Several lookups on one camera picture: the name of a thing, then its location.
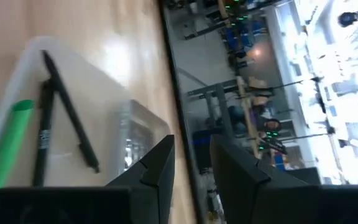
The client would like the black aluminium table frame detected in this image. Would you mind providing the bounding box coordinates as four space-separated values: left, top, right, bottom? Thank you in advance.
157 0 206 224

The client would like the black pen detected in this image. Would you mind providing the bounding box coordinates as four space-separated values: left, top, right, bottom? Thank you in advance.
32 79 56 187
41 50 101 174

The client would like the clear plastic supply box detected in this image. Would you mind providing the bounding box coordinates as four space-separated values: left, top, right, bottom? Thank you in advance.
0 35 171 190

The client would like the green highlighter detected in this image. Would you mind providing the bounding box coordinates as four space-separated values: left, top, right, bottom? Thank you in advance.
0 99 35 195

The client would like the clear studded box lid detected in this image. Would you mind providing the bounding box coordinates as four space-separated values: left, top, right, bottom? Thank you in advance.
113 98 171 177

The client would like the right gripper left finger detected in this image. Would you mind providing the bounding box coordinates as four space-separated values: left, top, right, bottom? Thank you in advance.
0 134 175 224

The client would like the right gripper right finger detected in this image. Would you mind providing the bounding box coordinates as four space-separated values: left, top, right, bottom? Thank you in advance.
210 135 358 224

